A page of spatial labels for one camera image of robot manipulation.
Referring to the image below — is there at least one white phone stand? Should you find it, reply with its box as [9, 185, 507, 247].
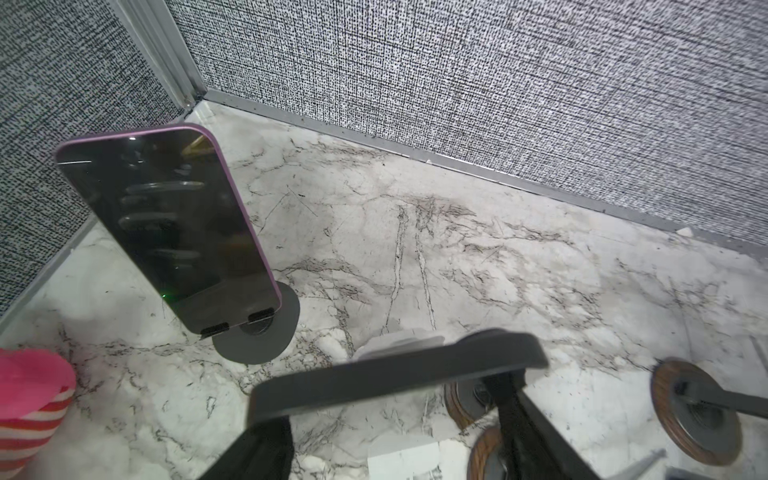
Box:
[351, 328, 469, 479]

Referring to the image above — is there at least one dark grey round stand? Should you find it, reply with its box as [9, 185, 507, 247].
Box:
[213, 282, 301, 365]

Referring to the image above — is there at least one pink striped plush toy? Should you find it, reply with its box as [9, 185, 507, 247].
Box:
[1, 349, 76, 479]

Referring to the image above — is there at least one wooden base stand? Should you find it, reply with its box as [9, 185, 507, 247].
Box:
[650, 358, 767, 467]
[443, 379, 510, 480]

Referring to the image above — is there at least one phone pink case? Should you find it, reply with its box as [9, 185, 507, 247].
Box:
[54, 123, 282, 338]

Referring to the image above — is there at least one wooden base stand back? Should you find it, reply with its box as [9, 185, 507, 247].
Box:
[443, 379, 510, 480]

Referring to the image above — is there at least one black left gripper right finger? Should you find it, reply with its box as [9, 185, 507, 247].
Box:
[483, 372, 598, 479]

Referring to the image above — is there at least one wooden base stand front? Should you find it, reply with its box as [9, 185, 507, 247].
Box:
[650, 358, 767, 467]

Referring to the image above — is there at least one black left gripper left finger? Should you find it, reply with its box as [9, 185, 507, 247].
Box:
[200, 417, 294, 480]

